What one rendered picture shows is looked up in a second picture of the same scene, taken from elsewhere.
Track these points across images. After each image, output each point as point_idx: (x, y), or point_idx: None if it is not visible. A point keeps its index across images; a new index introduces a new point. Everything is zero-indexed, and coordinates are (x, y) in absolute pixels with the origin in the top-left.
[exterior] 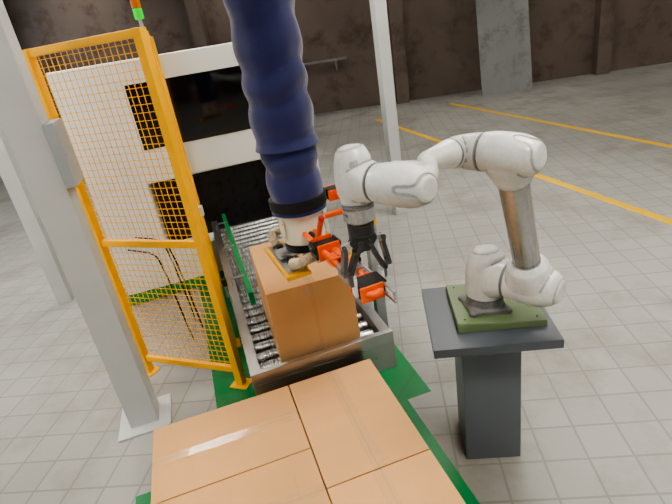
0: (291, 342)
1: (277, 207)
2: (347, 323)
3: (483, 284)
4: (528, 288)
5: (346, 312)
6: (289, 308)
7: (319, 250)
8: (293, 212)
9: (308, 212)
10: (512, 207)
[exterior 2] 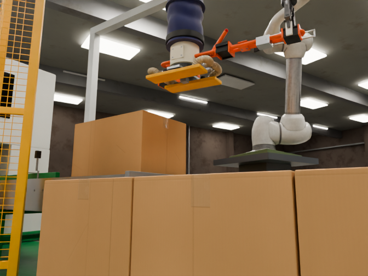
0: (149, 162)
1: (184, 30)
2: (180, 164)
3: (270, 131)
4: (299, 124)
5: (181, 154)
6: (153, 130)
7: (229, 43)
8: (195, 35)
9: (201, 41)
10: (297, 68)
